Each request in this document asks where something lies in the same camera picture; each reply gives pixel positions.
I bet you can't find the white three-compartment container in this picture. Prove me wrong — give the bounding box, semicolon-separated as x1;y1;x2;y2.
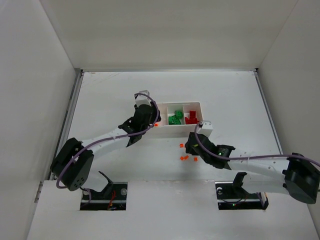
148;101;203;138

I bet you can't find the red rounded lego brick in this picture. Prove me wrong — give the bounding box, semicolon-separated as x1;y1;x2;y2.
184;117;200;125

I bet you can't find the green lego plate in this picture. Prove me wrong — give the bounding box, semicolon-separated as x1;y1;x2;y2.
168;115;181;125

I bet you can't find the green lego brick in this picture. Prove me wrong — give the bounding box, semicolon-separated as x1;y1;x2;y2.
174;110;184;119

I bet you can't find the red lego brick pile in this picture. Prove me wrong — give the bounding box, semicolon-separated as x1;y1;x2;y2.
189;110;197;119

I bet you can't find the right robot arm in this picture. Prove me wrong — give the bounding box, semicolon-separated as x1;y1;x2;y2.
185;132;320;205

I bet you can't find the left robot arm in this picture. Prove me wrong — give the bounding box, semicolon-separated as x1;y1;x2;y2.
50;102;161;195

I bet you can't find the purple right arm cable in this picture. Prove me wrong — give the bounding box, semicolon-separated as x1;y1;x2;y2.
194;121;320;168

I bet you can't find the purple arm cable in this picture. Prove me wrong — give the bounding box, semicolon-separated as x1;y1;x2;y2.
194;121;320;168
55;92;161;206

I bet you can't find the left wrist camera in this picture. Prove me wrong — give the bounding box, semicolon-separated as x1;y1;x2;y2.
134;90;151;107

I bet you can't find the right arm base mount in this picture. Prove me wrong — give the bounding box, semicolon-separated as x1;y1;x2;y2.
215;172;269;211

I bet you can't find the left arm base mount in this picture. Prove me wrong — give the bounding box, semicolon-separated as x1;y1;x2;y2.
80;171;128;211

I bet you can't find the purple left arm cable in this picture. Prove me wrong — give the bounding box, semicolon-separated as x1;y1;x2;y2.
55;92;161;206

